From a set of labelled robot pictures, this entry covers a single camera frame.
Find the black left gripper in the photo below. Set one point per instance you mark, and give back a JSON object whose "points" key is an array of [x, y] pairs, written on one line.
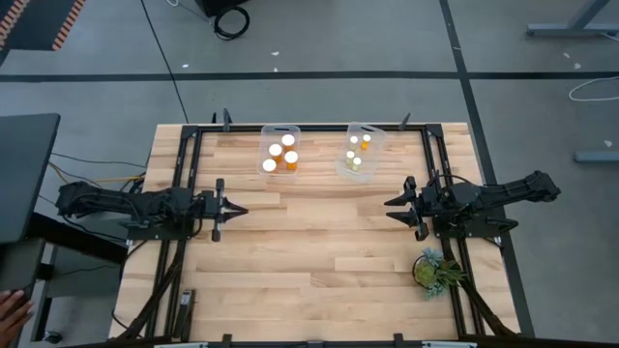
{"points": [[208, 207]]}

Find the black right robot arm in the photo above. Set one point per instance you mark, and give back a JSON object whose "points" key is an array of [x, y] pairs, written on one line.
{"points": [[508, 191]]}

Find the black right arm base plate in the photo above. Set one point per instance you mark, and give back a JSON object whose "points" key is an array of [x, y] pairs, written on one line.
{"points": [[503, 224]]}

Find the black rectangular device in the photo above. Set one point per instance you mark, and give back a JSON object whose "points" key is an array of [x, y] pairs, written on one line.
{"points": [[186, 297]]}

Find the black box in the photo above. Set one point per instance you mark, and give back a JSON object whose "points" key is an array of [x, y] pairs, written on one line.
{"points": [[217, 6]]}

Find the black desk crossbar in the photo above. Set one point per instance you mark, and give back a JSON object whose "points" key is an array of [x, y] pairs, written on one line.
{"points": [[82, 241]]}

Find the grey desk foot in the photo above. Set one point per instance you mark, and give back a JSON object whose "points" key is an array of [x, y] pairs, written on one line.
{"points": [[599, 157]]}

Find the black frame bracket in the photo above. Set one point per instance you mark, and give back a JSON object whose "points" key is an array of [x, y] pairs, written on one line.
{"points": [[397, 339], [226, 339]]}

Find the silver aluminium extrusion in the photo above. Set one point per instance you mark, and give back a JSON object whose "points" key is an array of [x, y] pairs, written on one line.
{"points": [[181, 345], [450, 345]]}

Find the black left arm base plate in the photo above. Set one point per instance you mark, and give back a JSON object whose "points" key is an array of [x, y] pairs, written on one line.
{"points": [[159, 235]]}

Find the grey desk leg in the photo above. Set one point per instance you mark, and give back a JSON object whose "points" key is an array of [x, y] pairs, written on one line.
{"points": [[556, 30]]}

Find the black aluminium table frame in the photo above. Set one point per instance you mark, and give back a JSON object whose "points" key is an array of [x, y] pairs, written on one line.
{"points": [[316, 127]]}

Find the small orange pill bottle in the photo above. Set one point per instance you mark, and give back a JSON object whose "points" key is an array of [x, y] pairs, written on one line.
{"points": [[366, 137]]}

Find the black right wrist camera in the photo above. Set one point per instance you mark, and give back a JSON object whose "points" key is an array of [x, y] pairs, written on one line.
{"points": [[464, 193]]}

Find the black mat with orange stripes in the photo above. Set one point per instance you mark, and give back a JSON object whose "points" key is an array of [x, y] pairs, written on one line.
{"points": [[34, 24]]}

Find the clear plastic bin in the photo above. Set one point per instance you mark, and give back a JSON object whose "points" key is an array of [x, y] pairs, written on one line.
{"points": [[372, 164], [278, 171]]}

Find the potted green succulent plant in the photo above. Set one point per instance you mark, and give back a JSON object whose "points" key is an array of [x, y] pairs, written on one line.
{"points": [[428, 273]]}

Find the black frame clip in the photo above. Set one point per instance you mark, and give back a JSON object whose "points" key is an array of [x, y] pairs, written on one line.
{"points": [[405, 122], [226, 118]]}

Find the black monitor edge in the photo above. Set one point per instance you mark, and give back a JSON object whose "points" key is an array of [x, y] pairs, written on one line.
{"points": [[24, 179]]}

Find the large orange pill bottle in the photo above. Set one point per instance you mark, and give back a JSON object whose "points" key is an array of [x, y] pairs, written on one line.
{"points": [[291, 156], [275, 150], [269, 165], [288, 140]]}

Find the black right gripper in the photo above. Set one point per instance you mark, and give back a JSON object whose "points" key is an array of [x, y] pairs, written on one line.
{"points": [[428, 203]]}

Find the person's hand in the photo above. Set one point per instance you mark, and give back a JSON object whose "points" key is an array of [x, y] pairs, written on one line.
{"points": [[12, 316]]}

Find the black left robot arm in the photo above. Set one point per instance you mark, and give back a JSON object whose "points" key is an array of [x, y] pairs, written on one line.
{"points": [[121, 203]]}

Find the black caster wheel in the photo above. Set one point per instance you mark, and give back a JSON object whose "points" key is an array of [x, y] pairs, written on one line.
{"points": [[51, 337]]}

